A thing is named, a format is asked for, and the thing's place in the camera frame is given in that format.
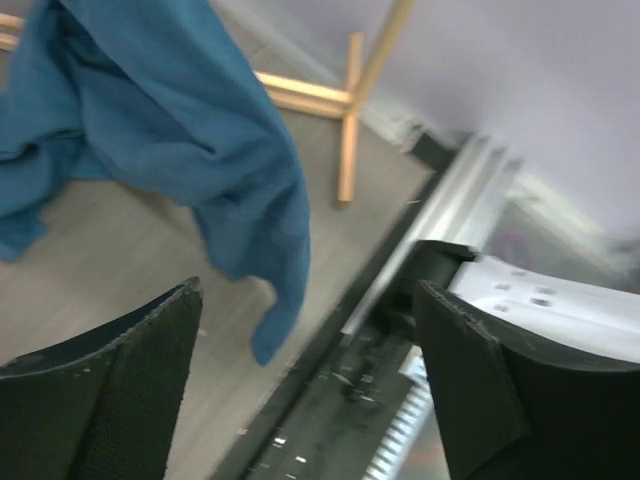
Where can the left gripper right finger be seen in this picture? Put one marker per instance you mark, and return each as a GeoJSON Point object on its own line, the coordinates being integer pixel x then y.
{"type": "Point", "coordinates": [511, 404]}

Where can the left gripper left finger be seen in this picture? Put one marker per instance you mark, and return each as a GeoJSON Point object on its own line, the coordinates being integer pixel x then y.
{"type": "Point", "coordinates": [103, 404]}

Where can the blue t shirt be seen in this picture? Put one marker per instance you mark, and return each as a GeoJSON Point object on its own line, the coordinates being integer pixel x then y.
{"type": "Point", "coordinates": [259, 229]}

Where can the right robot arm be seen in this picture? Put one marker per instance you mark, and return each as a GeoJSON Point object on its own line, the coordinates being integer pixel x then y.
{"type": "Point", "coordinates": [594, 319]}

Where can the white slotted cable duct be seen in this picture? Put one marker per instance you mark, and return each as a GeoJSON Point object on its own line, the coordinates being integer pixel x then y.
{"type": "Point", "coordinates": [406, 423]}

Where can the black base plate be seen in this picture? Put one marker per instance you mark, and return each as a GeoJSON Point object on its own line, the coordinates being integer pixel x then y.
{"type": "Point", "coordinates": [328, 415]}

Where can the wooden clothes rack frame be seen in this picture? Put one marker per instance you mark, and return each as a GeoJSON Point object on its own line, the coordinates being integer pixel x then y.
{"type": "Point", "coordinates": [325, 95]}

